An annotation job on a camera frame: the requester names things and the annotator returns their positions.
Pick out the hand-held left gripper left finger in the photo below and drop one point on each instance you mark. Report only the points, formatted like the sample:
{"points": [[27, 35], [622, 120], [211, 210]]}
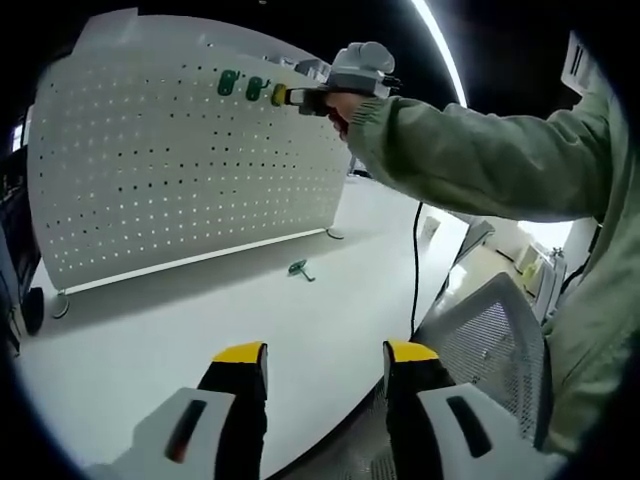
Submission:
{"points": [[195, 435]]}

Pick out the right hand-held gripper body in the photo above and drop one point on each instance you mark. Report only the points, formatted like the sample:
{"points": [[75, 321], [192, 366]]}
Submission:
{"points": [[360, 67]]}

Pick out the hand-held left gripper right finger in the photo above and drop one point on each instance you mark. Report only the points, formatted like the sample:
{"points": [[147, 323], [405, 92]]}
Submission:
{"points": [[445, 435]]}

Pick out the green hook assembly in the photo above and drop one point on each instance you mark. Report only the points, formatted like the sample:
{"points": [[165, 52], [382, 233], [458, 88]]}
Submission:
{"points": [[254, 87], [297, 267], [226, 82]]}

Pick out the white perforated mounting plate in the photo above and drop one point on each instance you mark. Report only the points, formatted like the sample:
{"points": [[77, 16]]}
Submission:
{"points": [[175, 190]]}

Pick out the person's right hand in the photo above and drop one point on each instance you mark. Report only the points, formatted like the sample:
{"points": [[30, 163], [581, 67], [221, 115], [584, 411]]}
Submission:
{"points": [[345, 110]]}

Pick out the ceiling light strip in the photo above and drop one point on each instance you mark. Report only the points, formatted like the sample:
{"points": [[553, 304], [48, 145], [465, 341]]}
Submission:
{"points": [[445, 45]]}

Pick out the white mesh office chair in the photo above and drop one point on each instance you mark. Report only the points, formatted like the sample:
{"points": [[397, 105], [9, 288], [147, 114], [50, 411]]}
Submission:
{"points": [[490, 340]]}

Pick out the person's green jacket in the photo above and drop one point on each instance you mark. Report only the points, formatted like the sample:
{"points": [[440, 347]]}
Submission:
{"points": [[600, 350]]}

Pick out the yellow bag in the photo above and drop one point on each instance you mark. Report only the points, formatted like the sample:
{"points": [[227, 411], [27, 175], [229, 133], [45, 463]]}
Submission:
{"points": [[529, 271]]}

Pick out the small black speaker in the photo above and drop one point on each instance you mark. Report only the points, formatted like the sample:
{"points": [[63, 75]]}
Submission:
{"points": [[34, 312]]}

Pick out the white ceiling air vent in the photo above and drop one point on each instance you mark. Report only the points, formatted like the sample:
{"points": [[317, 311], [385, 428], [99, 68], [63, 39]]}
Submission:
{"points": [[580, 62]]}

